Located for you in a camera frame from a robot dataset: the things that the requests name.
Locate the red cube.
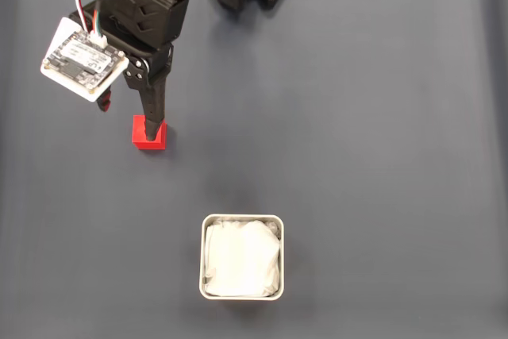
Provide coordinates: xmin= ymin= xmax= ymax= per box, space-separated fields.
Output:
xmin=131 ymin=114 xmax=167 ymax=151

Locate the camera board on white mount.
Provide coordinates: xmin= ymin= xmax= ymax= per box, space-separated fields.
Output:
xmin=39 ymin=16 xmax=130 ymax=102

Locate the white cloth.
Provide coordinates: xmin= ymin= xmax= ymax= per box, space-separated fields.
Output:
xmin=202 ymin=218 xmax=282 ymax=299

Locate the white square box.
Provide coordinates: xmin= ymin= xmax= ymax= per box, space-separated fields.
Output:
xmin=198 ymin=214 xmax=285 ymax=301

